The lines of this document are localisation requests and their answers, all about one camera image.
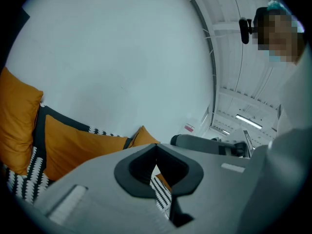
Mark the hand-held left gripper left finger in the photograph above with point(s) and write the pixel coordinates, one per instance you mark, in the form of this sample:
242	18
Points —
102	191

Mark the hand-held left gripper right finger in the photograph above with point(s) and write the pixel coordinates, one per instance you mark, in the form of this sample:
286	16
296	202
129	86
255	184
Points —
214	186

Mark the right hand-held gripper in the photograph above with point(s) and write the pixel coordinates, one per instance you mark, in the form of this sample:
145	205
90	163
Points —
242	145

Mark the long ceiling light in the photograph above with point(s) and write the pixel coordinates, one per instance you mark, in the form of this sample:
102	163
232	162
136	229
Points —
248	121
226	132

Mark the orange cushion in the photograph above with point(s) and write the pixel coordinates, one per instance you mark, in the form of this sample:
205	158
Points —
143	138
17	121
73	150

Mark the blue face mask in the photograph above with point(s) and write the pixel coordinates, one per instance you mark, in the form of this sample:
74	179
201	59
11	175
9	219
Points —
274	58

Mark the blue hair cap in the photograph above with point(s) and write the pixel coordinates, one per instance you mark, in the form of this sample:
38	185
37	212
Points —
273	5

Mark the white wall sign red patch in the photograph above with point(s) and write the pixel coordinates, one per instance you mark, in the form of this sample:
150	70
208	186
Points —
190	127

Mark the black head camera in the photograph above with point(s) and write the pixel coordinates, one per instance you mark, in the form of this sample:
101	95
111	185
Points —
244	32

